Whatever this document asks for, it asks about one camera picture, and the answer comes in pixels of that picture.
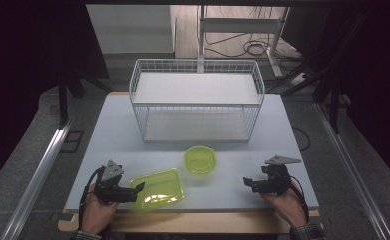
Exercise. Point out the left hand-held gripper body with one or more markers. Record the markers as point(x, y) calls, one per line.
point(111, 186)

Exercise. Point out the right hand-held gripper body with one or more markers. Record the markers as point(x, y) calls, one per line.
point(276, 178)

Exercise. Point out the rectangular green plastic container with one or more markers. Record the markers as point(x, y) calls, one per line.
point(158, 190)

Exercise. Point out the round green plastic container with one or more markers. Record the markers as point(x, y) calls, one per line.
point(200, 160)

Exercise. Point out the person's left hand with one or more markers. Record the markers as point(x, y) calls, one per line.
point(98, 213)

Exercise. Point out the person's right hand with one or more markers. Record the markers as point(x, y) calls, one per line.
point(286, 206)

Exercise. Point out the person's left plaid sleeve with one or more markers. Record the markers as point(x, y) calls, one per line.
point(84, 236)

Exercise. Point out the black metal stand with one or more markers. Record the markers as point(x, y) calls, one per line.
point(63, 103)
point(333, 106)

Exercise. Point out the white power strip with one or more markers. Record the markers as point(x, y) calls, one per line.
point(299, 79)

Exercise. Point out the dark curtain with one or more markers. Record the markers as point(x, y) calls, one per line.
point(376, 83)
point(26, 60)

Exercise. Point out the white cabinet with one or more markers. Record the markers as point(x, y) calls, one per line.
point(129, 30)

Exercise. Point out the black floor bracket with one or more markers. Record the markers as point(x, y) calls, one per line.
point(72, 141)

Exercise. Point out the aluminium rail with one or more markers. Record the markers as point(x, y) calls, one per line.
point(36, 180)
point(353, 166)

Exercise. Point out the white metal desk frame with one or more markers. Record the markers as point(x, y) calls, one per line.
point(239, 25)

